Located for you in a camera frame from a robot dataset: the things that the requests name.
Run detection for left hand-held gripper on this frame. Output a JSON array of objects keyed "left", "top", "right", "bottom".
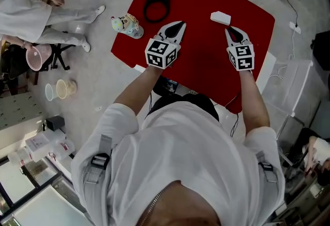
[{"left": 144, "top": 20, "right": 187, "bottom": 70}]

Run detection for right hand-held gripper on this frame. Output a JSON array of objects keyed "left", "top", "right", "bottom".
[{"left": 224, "top": 25, "right": 256, "bottom": 72}]

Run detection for white rectangular box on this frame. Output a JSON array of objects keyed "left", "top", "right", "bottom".
[{"left": 210, "top": 10, "right": 232, "bottom": 26}]

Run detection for black trash bin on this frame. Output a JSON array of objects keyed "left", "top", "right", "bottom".
[{"left": 153, "top": 76, "right": 179, "bottom": 96}]

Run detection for person's right forearm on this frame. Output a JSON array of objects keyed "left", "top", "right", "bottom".
[{"left": 238, "top": 69, "right": 271, "bottom": 137}]

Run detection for person's left forearm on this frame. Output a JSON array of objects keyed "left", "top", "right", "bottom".
[{"left": 113, "top": 66, "right": 163, "bottom": 117}]

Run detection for red table cloth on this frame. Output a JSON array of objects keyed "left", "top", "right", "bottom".
[{"left": 110, "top": 0, "right": 276, "bottom": 115}]

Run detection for cartoon plush water bottle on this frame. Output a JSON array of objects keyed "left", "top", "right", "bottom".
[{"left": 110, "top": 12, "right": 144, "bottom": 39}]

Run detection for white power strip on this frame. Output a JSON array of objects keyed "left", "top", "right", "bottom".
[{"left": 289, "top": 21, "right": 302, "bottom": 35}]

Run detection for person's black shorts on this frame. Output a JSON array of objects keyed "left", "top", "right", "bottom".
[{"left": 145, "top": 93, "right": 220, "bottom": 122}]

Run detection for white slatted chair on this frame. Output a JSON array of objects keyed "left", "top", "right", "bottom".
[{"left": 256, "top": 51, "right": 315, "bottom": 118}]

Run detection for black equipment case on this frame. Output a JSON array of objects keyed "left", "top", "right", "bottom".
[{"left": 310, "top": 30, "right": 330, "bottom": 71}]

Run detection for person's white t-shirt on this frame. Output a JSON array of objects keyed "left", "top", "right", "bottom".
[{"left": 71, "top": 101, "right": 286, "bottom": 226}]

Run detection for stacked plastic cups on floor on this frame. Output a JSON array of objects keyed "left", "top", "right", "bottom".
[{"left": 56, "top": 79, "right": 78, "bottom": 100}]

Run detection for pale green plastic basket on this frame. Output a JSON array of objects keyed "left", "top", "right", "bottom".
[{"left": 44, "top": 83, "right": 57, "bottom": 102}]

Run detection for pink mesh basket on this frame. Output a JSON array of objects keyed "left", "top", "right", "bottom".
[{"left": 25, "top": 44, "right": 53, "bottom": 71}]

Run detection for dark grey box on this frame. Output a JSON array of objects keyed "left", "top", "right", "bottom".
[{"left": 45, "top": 116, "right": 66, "bottom": 132}]

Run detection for clear lidded container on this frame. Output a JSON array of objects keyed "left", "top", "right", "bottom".
[{"left": 51, "top": 138, "right": 76, "bottom": 160}]

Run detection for black office chair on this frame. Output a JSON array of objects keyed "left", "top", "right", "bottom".
[{"left": 0, "top": 43, "right": 71, "bottom": 84}]

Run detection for white drawer cabinet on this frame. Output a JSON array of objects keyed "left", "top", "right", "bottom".
[{"left": 0, "top": 91, "right": 44, "bottom": 132}]

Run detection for white flat box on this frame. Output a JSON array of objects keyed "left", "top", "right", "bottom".
[{"left": 25, "top": 132, "right": 57, "bottom": 160}]

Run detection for person's neck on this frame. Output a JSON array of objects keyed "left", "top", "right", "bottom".
[{"left": 135, "top": 180, "right": 221, "bottom": 226}]

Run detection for clear plastic jar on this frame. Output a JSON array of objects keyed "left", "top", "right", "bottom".
[{"left": 7, "top": 147, "right": 34, "bottom": 167}]

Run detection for black lamp cable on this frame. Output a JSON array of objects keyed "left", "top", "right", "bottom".
[{"left": 142, "top": 0, "right": 176, "bottom": 24}]

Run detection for black floor cable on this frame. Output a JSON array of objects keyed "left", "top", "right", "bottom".
[{"left": 272, "top": 0, "right": 300, "bottom": 27}]

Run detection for metal frame chair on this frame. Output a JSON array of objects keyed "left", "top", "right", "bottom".
[{"left": 276, "top": 114, "right": 310, "bottom": 168}]

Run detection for grey shoulder strap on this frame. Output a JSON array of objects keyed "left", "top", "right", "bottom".
[
  {"left": 256, "top": 150, "right": 279, "bottom": 184},
  {"left": 84, "top": 134, "right": 112, "bottom": 184}
]

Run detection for black window frame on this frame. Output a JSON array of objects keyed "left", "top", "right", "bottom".
[{"left": 0, "top": 157, "right": 78, "bottom": 226}]

